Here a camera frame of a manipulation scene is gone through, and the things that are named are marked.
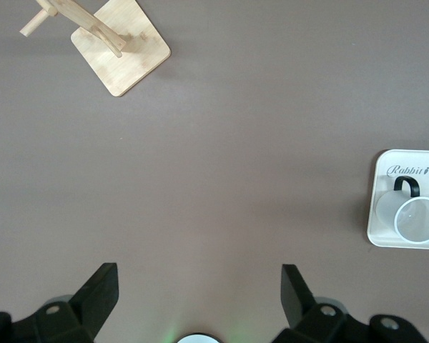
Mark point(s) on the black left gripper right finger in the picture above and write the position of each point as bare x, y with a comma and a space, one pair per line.
300, 307

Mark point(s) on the wooden mug rack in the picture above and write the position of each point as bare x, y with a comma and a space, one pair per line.
128, 53

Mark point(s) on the cream tray with Rabbit print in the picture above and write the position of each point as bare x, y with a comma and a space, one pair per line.
382, 171

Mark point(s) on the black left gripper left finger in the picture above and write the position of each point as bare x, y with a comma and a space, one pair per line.
89, 307

